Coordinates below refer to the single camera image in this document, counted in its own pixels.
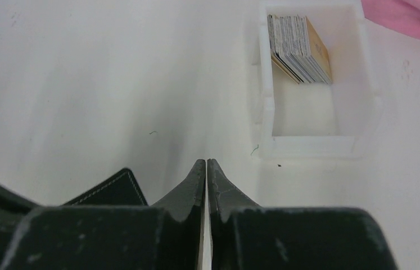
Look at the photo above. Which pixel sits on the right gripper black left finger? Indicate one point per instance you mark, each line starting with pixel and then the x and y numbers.
pixel 164 235

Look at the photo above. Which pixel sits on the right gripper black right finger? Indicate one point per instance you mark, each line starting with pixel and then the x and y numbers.
pixel 246 235

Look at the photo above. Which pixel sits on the black leather card holder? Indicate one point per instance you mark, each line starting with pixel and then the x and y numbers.
pixel 121 188

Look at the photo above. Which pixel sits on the stack of cards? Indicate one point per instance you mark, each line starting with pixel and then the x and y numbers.
pixel 297 49

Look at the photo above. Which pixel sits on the white plastic bin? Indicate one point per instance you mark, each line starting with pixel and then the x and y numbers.
pixel 320 121

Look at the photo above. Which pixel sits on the pink crumpled cloth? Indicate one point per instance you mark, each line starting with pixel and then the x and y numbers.
pixel 400 16

